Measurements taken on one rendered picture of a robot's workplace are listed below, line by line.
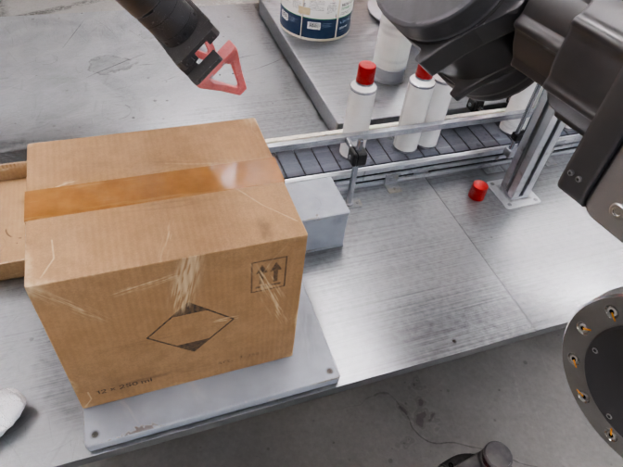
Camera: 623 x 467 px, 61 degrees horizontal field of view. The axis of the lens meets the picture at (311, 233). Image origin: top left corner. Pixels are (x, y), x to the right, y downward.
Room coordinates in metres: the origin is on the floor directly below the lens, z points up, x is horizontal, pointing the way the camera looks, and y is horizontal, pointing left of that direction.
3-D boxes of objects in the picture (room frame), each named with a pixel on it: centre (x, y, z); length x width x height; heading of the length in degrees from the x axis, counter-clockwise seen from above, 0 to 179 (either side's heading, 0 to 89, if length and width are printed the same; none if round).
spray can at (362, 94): (0.90, -0.06, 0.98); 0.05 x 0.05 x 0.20
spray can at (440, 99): (0.98, -0.22, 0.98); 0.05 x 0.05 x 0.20
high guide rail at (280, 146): (0.87, -0.08, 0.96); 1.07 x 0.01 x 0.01; 115
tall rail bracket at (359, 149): (0.82, -0.06, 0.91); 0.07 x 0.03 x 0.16; 25
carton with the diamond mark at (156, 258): (0.47, 0.19, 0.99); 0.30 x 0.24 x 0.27; 115
